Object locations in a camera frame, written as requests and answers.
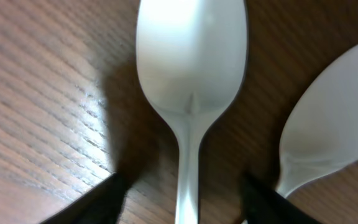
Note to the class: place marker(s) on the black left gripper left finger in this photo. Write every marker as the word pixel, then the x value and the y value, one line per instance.
pixel 101 205

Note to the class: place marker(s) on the white plastic spoon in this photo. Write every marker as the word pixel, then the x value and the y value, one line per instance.
pixel 191 58
pixel 320 136

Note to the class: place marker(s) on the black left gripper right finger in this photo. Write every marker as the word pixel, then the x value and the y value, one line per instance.
pixel 262 205

